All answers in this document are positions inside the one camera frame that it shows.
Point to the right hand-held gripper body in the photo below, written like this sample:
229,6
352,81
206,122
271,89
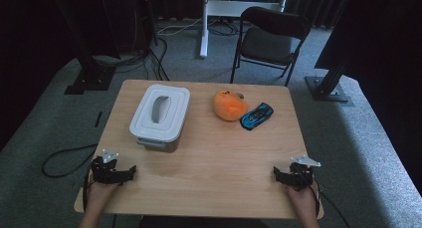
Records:
302,176

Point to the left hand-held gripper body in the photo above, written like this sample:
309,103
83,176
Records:
101,171

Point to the clear brown storage box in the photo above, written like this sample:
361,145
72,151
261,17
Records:
157,144

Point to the blue toy car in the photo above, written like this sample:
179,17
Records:
257,116

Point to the orange plush toy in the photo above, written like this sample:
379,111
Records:
229,106

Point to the person's left hand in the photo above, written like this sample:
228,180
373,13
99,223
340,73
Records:
101,193

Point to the person's right hand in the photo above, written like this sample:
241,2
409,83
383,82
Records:
305,201

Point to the black tape strip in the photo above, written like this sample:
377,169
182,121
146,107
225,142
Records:
98,119

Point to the person's dark clothing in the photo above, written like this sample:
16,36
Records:
199,223

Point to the round grey table grommet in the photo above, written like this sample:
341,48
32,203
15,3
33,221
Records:
240,95

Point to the black metal stand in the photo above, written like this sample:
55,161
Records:
326,87
89,72

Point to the black folding chair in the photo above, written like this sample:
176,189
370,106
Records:
268,42

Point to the dark equipment rack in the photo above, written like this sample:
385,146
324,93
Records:
132,22

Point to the dark curtain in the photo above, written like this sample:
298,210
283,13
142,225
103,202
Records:
185,2

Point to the white desk frame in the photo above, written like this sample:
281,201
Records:
232,8

